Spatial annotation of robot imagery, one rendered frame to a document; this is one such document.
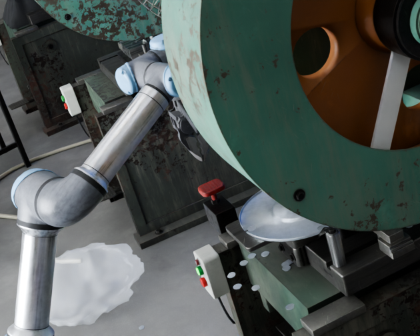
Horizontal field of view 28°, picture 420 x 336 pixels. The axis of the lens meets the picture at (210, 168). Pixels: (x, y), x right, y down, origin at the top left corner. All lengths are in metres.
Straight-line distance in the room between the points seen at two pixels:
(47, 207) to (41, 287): 0.24
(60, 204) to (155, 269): 1.61
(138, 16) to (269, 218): 1.33
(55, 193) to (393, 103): 0.81
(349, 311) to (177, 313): 1.36
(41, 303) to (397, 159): 0.97
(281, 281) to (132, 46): 1.82
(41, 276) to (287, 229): 0.60
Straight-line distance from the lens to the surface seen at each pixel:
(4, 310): 3.65
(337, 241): 1.93
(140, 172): 3.59
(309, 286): 2.03
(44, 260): 2.07
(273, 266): 2.13
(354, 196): 1.54
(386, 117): 1.55
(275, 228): 2.02
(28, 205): 2.02
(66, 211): 1.94
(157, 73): 2.02
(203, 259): 2.27
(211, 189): 2.31
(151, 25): 3.20
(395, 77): 1.54
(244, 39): 1.35
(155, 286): 3.40
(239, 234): 2.04
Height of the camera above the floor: 1.83
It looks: 26 degrees down
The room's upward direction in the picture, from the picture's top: 17 degrees counter-clockwise
